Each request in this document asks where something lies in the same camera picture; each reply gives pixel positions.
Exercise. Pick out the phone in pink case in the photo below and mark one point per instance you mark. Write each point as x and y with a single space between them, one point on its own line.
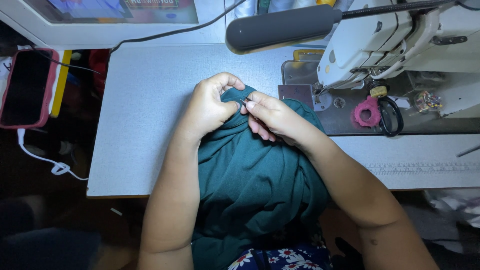
24 88

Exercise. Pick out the white crumpled cloth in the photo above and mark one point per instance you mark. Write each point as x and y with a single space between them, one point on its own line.
455 206

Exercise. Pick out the person's floral print clothing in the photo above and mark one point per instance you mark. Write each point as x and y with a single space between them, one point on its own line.
285 258

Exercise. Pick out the yellow flat stick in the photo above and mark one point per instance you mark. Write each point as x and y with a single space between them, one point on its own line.
62 82

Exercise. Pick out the grey gooseneck work lamp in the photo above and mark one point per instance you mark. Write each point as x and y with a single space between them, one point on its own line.
281 28

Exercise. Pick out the clear container of coloured pins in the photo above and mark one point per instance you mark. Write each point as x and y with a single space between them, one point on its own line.
428 101

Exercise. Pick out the white framed screen device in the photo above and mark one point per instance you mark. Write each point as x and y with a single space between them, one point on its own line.
112 18

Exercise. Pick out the person's left hand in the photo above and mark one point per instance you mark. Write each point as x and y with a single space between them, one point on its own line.
206 108

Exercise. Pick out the thin metal rod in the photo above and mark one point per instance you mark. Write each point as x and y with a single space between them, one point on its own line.
468 150

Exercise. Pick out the teal green fabric garment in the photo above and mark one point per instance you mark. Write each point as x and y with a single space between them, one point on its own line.
247 180

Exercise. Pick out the measuring tape strip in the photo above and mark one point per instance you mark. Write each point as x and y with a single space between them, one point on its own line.
423 168

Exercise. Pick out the person's right hand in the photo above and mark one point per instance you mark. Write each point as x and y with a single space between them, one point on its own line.
285 120

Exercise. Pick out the white industrial sewing machine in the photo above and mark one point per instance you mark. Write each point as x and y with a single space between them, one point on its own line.
375 41

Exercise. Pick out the small metal thread snips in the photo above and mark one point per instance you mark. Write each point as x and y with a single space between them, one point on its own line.
245 100

